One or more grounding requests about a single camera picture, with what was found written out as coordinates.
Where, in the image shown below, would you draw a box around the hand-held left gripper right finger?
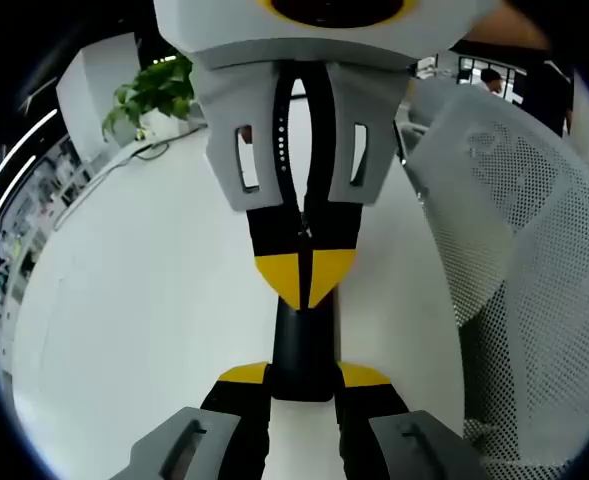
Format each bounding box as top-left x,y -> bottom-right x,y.
333,360 -> 496,480

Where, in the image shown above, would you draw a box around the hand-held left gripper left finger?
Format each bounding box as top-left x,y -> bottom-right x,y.
107,361 -> 274,480

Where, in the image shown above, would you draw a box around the black remote control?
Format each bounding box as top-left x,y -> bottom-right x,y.
271,294 -> 339,404

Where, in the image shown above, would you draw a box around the potted green plant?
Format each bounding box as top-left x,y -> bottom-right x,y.
101,53 -> 196,144

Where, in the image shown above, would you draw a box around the person in dark clothes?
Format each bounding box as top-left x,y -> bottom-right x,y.
521,59 -> 575,139

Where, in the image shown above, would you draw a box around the ceiling light strip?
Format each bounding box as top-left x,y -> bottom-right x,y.
0,154 -> 38,264
0,108 -> 59,201

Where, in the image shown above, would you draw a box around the cluttered background shelves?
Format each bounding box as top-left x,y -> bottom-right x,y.
0,134 -> 95,351

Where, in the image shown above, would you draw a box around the grey table cable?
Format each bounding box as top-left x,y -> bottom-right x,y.
52,124 -> 208,232

